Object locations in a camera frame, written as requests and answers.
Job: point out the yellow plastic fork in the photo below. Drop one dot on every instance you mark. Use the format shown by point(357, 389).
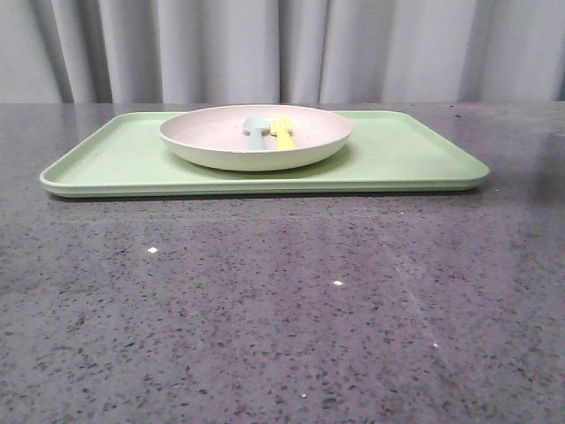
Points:
point(282, 128)

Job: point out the grey pleated curtain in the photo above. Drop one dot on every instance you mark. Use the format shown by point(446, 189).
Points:
point(281, 51)

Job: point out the light blue plastic spoon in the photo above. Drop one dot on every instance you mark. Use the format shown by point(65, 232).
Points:
point(254, 128)

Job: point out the beige round plate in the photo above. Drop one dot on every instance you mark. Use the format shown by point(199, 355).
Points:
point(214, 137)

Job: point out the light green rectangular tray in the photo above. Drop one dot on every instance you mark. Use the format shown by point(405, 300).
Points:
point(387, 151)

